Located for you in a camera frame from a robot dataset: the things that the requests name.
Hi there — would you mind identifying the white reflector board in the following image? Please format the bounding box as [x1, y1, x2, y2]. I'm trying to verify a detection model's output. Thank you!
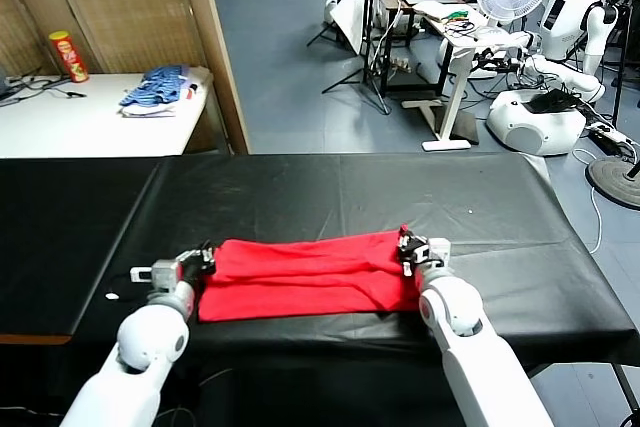
[329, 0, 376, 57]

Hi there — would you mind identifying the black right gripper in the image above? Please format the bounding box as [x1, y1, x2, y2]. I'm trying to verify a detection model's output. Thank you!
[396, 228, 432, 277]

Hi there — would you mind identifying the black table cover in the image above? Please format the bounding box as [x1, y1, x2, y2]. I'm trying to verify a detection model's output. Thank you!
[0, 152, 640, 367]

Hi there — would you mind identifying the round grey stand base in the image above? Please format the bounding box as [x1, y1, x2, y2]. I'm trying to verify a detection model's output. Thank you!
[585, 155, 640, 209]

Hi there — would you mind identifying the white humanoid robot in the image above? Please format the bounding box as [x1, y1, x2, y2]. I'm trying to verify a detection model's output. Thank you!
[472, 0, 624, 157]

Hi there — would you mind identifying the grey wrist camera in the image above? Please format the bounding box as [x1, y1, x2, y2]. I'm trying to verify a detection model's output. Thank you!
[129, 258, 180, 292]
[425, 237, 452, 269]

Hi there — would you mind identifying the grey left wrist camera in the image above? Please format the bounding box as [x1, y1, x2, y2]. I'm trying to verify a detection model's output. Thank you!
[129, 258, 180, 292]

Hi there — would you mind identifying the blue striped clothes pile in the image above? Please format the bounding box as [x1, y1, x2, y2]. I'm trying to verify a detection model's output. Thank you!
[118, 64, 197, 119]

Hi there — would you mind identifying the white floor cable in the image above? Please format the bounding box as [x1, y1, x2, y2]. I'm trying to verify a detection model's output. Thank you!
[572, 146, 604, 255]

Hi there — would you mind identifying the red t-shirt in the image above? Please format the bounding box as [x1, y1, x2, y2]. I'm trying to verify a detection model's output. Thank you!
[197, 223, 426, 323]

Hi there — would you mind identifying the white office desk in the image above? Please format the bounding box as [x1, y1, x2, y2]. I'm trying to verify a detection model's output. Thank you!
[399, 0, 531, 153]

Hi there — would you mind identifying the white side table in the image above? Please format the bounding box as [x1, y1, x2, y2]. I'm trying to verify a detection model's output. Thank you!
[0, 66, 217, 159]

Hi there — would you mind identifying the black cable on table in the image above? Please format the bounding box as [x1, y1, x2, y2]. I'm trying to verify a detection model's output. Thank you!
[0, 74, 88, 108]

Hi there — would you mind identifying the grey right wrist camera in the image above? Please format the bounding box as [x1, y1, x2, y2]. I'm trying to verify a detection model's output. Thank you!
[425, 237, 452, 269]

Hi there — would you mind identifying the white floor power strip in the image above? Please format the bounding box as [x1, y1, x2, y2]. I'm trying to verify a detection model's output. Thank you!
[587, 121, 637, 149]

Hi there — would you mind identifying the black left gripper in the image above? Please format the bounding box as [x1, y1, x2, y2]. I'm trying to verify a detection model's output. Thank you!
[174, 240, 220, 284]

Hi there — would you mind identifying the red chips can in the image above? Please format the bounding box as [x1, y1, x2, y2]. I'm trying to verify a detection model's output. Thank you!
[48, 30, 91, 84]

